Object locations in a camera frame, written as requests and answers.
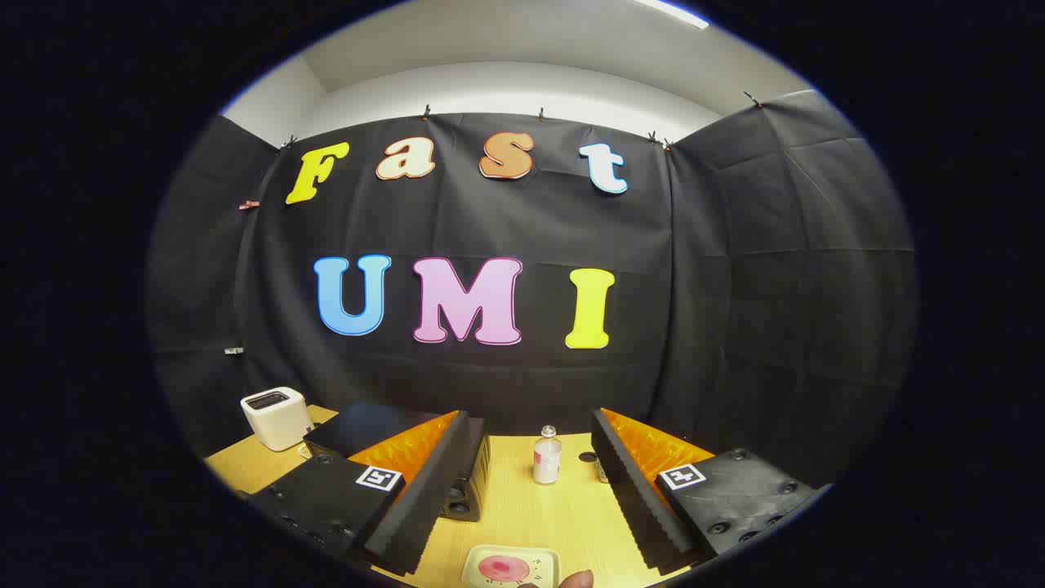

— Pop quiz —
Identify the cream square plate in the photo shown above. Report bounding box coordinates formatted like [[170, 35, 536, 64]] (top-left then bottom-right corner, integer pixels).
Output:
[[461, 545, 563, 588]]

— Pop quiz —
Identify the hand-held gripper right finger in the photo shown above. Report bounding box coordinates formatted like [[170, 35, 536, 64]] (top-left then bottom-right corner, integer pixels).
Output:
[[589, 408, 821, 572]]

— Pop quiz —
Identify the pink ham slice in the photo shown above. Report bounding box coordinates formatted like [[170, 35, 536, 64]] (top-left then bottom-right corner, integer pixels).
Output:
[[478, 556, 530, 582]]

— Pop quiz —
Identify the white toaster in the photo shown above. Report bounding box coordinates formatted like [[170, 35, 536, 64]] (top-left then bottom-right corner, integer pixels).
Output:
[[240, 386, 315, 452]]

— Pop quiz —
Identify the black toaster oven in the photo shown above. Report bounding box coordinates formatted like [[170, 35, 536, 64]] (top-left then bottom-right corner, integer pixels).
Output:
[[304, 400, 492, 523]]

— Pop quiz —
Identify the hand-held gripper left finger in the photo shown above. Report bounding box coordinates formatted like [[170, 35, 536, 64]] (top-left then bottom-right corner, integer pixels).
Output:
[[245, 410, 484, 577]]

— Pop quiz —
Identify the white bottle with clear cap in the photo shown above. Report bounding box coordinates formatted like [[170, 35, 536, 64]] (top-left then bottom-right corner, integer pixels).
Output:
[[532, 425, 563, 486]]

